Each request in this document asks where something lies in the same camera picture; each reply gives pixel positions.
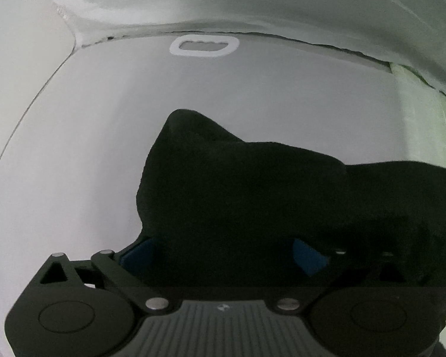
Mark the black knit garment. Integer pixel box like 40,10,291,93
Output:
120,108,446,357

